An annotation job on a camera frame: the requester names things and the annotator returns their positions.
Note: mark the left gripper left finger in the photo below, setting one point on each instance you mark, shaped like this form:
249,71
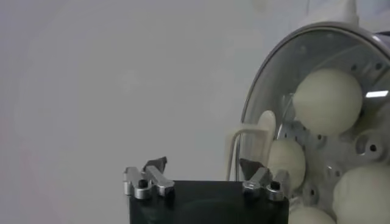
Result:
152,179

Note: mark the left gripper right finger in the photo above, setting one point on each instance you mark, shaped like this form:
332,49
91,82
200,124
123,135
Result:
260,179

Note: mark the white steamed baozi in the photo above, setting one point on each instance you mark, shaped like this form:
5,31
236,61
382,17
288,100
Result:
364,194
327,102
288,164
309,216

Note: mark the round glass pot lid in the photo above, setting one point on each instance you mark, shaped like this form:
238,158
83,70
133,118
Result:
283,67

